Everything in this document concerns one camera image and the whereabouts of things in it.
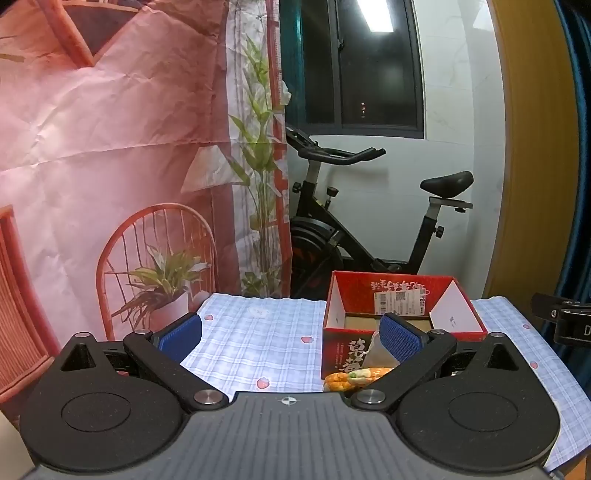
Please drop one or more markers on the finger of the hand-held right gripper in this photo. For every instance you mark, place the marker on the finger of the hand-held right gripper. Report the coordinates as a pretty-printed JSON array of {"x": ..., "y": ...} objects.
[{"x": 545, "y": 305}]

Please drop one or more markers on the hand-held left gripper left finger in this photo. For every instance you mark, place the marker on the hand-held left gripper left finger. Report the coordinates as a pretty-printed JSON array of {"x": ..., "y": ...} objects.
[{"x": 178, "y": 338}]

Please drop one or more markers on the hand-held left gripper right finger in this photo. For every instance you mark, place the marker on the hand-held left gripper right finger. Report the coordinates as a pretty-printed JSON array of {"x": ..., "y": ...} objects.
[{"x": 401, "y": 339}]

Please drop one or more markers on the grey soft pouch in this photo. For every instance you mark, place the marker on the grey soft pouch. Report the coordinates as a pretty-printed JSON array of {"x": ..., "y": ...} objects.
[{"x": 376, "y": 351}]

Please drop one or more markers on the red cardboard box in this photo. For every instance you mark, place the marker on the red cardboard box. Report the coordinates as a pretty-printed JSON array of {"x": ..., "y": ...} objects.
[{"x": 351, "y": 295}]

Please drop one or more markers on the orange floral plush toy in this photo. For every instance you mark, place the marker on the orange floral plush toy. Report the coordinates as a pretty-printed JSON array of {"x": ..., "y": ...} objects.
[{"x": 346, "y": 379}]

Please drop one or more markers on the checkered tablecloth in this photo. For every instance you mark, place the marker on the checkered tablecloth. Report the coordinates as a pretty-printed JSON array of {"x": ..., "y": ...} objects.
[{"x": 268, "y": 337}]

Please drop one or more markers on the black exercise bike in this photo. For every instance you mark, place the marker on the black exercise bike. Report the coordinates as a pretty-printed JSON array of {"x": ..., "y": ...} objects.
[{"x": 323, "y": 230}]

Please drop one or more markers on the yellow wooden panel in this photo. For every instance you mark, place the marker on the yellow wooden panel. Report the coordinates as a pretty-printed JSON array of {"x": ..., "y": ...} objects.
[{"x": 531, "y": 138}]

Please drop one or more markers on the printed backdrop cloth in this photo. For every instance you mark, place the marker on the printed backdrop cloth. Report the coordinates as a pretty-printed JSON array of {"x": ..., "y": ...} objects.
[{"x": 138, "y": 138}]

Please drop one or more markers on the dark window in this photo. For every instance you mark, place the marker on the dark window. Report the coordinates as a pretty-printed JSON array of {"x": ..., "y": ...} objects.
[{"x": 364, "y": 64}]

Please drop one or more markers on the teal window curtain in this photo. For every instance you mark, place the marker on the teal window curtain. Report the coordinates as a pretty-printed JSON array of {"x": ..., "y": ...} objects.
[{"x": 288, "y": 46}]

